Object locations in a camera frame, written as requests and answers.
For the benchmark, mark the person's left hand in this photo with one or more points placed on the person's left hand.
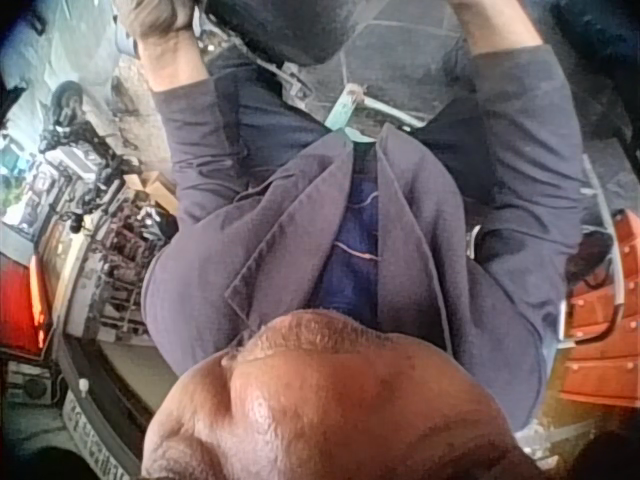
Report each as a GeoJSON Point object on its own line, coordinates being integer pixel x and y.
{"type": "Point", "coordinates": [159, 16]}

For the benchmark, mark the red vehicle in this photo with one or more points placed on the red vehicle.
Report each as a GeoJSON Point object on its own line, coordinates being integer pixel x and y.
{"type": "Point", "coordinates": [22, 305]}

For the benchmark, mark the dark bulky machine part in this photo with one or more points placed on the dark bulky machine part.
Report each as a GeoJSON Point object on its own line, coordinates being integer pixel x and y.
{"type": "Point", "coordinates": [600, 65]}

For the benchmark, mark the orange plastic crate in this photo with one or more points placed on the orange plastic crate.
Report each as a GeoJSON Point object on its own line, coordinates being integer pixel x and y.
{"type": "Point", "coordinates": [607, 330]}

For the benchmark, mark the parked black motorcycle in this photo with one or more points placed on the parked black motorcycle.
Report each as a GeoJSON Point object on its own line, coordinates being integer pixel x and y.
{"type": "Point", "coordinates": [95, 150]}

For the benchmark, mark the thin metal rod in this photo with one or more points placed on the thin metal rod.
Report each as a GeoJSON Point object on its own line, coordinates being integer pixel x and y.
{"type": "Point", "coordinates": [390, 111]}

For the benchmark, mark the large black rounded part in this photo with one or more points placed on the large black rounded part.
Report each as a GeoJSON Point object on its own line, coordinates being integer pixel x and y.
{"type": "Point", "coordinates": [285, 27]}

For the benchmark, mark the brown cardboard box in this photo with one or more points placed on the brown cardboard box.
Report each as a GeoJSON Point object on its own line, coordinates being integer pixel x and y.
{"type": "Point", "coordinates": [150, 190]}

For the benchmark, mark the grey metal bracket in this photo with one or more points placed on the grey metal bracket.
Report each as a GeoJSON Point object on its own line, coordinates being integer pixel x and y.
{"type": "Point", "coordinates": [292, 80]}

